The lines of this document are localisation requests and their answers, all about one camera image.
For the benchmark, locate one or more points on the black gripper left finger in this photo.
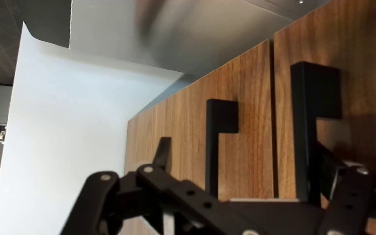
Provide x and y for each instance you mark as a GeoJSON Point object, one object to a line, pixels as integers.
{"type": "Point", "coordinates": [164, 152]}

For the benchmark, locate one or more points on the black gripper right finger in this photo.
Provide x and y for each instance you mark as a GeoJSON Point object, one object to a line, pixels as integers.
{"type": "Point", "coordinates": [353, 200]}

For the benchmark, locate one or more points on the wooden cabinet door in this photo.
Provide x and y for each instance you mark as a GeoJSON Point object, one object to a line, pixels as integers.
{"type": "Point", "coordinates": [366, 43]}
{"type": "Point", "coordinates": [251, 87]}

